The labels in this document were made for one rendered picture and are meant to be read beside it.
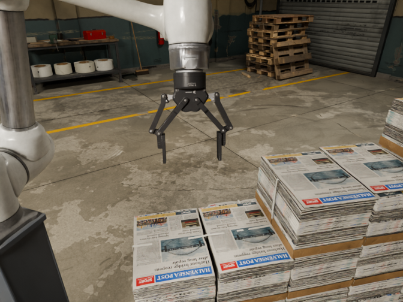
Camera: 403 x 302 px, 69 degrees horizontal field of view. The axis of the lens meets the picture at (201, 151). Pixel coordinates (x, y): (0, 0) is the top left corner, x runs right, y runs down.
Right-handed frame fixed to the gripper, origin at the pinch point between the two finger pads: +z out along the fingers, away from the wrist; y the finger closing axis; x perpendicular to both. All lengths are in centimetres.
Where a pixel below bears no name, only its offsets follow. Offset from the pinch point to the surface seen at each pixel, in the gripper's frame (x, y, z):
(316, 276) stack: 25, 49, 58
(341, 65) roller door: 674, 436, -39
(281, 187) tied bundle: 30, 35, 22
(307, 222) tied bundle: 17, 40, 30
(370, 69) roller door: 608, 470, -28
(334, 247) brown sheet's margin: 21, 53, 43
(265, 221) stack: 41, 33, 42
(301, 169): 37, 46, 18
